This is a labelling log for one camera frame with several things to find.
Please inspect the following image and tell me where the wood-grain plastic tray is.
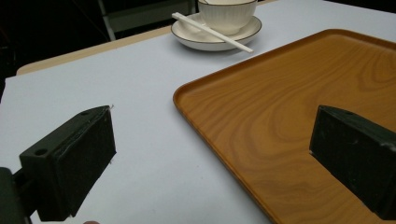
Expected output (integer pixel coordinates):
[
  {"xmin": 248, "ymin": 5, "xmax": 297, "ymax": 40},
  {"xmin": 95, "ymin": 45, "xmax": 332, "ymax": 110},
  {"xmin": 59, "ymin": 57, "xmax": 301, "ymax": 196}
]
[{"xmin": 173, "ymin": 28, "xmax": 396, "ymax": 224}]

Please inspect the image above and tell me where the white plate with dark rim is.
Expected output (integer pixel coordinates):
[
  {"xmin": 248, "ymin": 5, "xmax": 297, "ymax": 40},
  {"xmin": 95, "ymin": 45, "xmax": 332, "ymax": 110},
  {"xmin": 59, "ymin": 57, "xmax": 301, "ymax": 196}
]
[{"xmin": 170, "ymin": 12, "xmax": 262, "ymax": 52}]

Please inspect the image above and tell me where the white chopstick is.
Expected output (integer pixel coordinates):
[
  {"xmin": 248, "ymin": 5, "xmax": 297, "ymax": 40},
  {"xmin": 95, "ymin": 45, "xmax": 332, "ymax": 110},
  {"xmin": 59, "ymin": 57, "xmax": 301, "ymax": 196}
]
[{"xmin": 171, "ymin": 11, "xmax": 254, "ymax": 54}]

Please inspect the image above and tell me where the white ribbed bowl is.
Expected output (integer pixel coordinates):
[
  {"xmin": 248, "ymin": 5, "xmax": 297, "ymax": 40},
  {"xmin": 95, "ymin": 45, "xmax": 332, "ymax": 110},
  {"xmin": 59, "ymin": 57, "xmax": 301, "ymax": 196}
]
[{"xmin": 197, "ymin": 0, "xmax": 259, "ymax": 36}]

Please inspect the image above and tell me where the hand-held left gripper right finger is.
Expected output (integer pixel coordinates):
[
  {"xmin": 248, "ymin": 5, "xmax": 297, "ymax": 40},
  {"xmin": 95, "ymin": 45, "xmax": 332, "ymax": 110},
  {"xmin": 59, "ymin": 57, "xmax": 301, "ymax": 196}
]
[{"xmin": 309, "ymin": 105, "xmax": 396, "ymax": 221}]

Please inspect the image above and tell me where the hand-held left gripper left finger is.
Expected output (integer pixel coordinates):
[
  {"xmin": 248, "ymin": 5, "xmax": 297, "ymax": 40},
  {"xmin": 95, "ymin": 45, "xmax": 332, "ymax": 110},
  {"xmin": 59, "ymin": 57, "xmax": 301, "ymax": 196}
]
[{"xmin": 19, "ymin": 105, "xmax": 118, "ymax": 222}]

